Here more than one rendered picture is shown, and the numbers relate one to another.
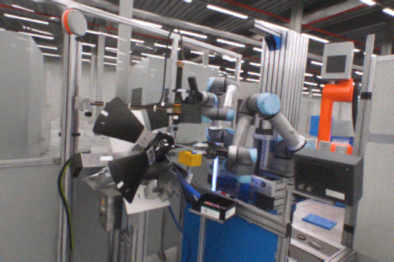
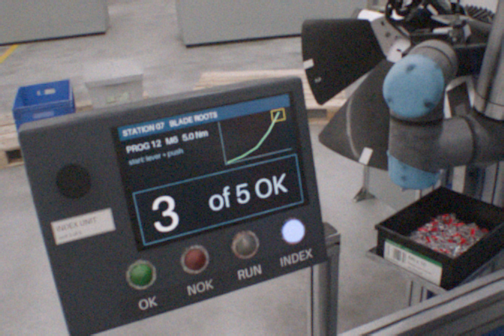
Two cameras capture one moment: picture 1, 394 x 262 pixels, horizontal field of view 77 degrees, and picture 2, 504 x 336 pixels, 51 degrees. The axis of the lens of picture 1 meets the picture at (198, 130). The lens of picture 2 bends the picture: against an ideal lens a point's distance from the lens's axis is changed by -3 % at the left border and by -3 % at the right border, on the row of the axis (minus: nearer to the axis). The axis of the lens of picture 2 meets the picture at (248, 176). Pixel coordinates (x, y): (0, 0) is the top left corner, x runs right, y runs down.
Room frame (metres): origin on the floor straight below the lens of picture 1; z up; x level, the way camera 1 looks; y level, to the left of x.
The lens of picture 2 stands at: (1.33, -1.03, 1.40)
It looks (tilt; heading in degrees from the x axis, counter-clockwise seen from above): 26 degrees down; 108
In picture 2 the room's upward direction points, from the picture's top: 4 degrees counter-clockwise
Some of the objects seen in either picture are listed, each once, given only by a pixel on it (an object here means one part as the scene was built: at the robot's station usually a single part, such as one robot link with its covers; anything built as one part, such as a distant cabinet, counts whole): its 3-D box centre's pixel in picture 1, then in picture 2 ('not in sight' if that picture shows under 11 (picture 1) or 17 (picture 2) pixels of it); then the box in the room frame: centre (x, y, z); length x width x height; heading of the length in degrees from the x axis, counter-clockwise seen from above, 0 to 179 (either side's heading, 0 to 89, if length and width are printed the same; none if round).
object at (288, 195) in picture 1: (287, 203); (322, 295); (1.24, -0.49, 0.96); 0.03 x 0.03 x 0.20; 40
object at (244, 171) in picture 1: (242, 171); (425, 146); (1.35, -0.27, 1.08); 0.11 x 0.08 x 0.11; 27
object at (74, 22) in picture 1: (74, 23); not in sight; (1.59, 0.83, 1.88); 0.16 x 0.07 x 0.16; 165
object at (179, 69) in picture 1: (178, 85); not in sight; (1.41, 0.13, 1.53); 0.03 x 0.03 x 0.21
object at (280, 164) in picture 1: (282, 163); not in sight; (1.64, -0.59, 1.09); 0.15 x 0.15 x 0.10
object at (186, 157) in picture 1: (189, 158); not in sight; (1.87, 0.05, 1.02); 0.16 x 0.10 x 0.11; 40
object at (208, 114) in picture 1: (209, 114); not in sight; (1.62, -0.06, 1.38); 0.11 x 0.08 x 0.11; 77
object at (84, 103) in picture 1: (84, 103); not in sight; (1.57, 0.74, 1.38); 0.10 x 0.07 x 0.09; 75
